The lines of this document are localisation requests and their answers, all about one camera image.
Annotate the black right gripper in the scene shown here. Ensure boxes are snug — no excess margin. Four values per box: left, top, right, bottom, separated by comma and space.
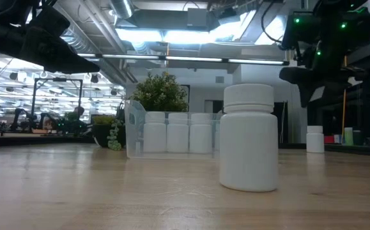
279, 39, 369, 109

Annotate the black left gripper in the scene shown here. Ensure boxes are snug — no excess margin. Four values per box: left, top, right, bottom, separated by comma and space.
10, 26, 102, 75

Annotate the clear plastic basket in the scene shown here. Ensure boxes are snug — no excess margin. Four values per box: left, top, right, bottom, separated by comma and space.
123, 99, 221, 160

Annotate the light green bottle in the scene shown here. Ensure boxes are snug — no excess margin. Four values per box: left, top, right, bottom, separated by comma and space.
343, 126, 354, 146

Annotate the dark green bottle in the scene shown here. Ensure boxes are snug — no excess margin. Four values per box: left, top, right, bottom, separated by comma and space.
353, 130, 364, 146

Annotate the succulent in dark bowl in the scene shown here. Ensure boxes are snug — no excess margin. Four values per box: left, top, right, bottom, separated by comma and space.
91, 114, 125, 152

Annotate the bushy plant in black pot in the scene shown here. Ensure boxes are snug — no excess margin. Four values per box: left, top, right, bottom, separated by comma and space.
129, 70, 189, 113

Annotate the long ceiling light bar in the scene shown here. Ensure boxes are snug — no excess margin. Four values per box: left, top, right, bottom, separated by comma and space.
75, 47, 290, 66

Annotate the grey ceiling box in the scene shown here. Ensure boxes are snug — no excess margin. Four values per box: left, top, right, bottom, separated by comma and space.
186, 7, 209, 28

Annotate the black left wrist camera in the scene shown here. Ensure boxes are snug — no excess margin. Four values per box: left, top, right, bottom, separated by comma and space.
27, 5, 72, 38

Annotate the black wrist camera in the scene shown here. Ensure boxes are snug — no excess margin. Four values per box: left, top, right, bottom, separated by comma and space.
281, 11, 321, 51
27, 5, 72, 38

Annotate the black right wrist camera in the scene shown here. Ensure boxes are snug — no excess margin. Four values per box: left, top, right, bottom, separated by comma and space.
281, 11, 321, 51

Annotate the silver ventilation duct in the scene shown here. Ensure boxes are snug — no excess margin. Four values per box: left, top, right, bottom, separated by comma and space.
107, 0, 135, 19

